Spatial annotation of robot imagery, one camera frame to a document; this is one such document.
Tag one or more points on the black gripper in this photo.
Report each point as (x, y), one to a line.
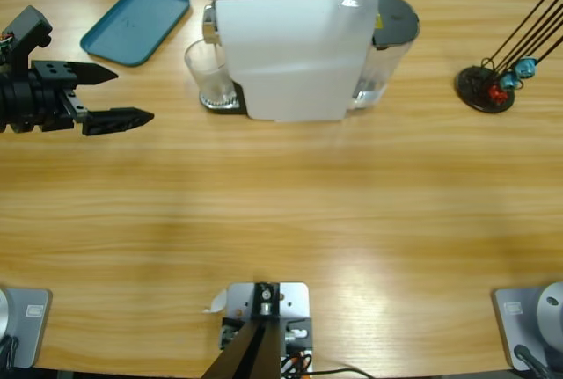
(35, 106)

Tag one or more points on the clear glass cup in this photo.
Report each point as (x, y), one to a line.
(206, 75)

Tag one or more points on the white capsule coffee machine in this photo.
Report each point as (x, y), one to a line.
(286, 53)

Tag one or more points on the red coffee capsule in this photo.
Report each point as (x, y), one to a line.
(497, 94)

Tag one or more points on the blue coffee capsule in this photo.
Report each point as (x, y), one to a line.
(508, 81)
(524, 67)

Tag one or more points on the teal plastic tray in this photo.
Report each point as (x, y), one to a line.
(132, 23)

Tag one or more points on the metal drip tray grille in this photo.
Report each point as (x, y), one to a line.
(215, 105)

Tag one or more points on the white tape tag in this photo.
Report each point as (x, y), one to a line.
(217, 302)

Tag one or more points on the black capsule holder with rods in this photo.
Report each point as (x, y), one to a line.
(475, 97)

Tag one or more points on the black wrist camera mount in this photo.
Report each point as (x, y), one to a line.
(26, 23)

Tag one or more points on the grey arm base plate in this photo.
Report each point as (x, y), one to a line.
(510, 330)
(31, 335)

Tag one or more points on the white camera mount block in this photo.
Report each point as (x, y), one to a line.
(292, 300)

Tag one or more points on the dark camera post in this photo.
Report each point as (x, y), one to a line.
(250, 352)

